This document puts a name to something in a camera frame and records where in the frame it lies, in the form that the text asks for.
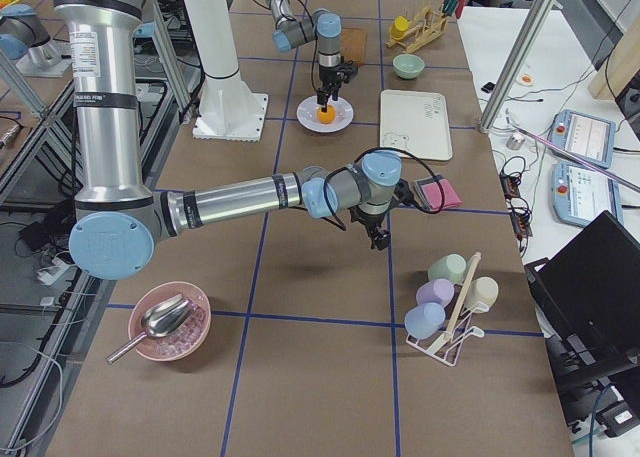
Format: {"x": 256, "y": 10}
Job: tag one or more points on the teach pendant tablet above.
{"x": 589, "y": 137}
{"x": 580, "y": 195}

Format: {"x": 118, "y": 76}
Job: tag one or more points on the orange fruit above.
{"x": 326, "y": 115}

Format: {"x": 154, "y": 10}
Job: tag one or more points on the green pastel cup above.
{"x": 451, "y": 267}

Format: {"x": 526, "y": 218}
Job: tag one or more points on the white round plate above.
{"x": 336, "y": 116}

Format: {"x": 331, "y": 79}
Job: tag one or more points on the small black device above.
{"x": 488, "y": 87}

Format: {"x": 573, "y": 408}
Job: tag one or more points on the purple pastel cup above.
{"x": 440, "y": 291}

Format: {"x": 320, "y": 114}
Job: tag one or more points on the aluminium frame post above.
{"x": 528, "y": 33}

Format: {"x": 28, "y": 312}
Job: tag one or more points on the yellow plastic mug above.
{"x": 399, "y": 28}

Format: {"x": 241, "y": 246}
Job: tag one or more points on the near teach pendant tablet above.
{"x": 580, "y": 195}

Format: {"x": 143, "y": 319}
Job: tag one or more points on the green ceramic bowl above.
{"x": 408, "y": 66}

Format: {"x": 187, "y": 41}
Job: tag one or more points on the blue pastel cup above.
{"x": 424, "y": 320}

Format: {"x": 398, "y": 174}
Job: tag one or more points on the far teach pendant tablet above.
{"x": 589, "y": 137}

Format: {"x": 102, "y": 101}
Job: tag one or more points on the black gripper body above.
{"x": 329, "y": 75}
{"x": 370, "y": 221}

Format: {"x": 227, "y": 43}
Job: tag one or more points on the cream bear tray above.
{"x": 416, "y": 122}

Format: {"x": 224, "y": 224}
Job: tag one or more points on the dark green mug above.
{"x": 449, "y": 7}

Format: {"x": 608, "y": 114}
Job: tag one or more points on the wooden peg drying rack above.
{"x": 426, "y": 25}

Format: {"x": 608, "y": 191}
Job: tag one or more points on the pink and grey cloth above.
{"x": 436, "y": 193}

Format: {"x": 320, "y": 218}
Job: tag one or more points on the brown wooden tray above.
{"x": 353, "y": 45}

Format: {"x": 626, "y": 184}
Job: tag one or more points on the pink bowl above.
{"x": 182, "y": 332}

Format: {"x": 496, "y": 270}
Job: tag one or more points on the fried egg toy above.
{"x": 525, "y": 80}

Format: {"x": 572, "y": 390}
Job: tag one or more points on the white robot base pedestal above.
{"x": 228, "y": 109}

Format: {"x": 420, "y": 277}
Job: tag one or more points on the cream pastel cup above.
{"x": 483, "y": 290}

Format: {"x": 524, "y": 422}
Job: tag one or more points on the white cup rack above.
{"x": 445, "y": 345}

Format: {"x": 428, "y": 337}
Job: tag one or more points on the black laptop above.
{"x": 589, "y": 293}

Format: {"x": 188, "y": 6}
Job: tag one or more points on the metal cylinder weight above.
{"x": 515, "y": 141}

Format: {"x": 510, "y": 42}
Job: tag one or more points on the metal scoop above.
{"x": 157, "y": 322}

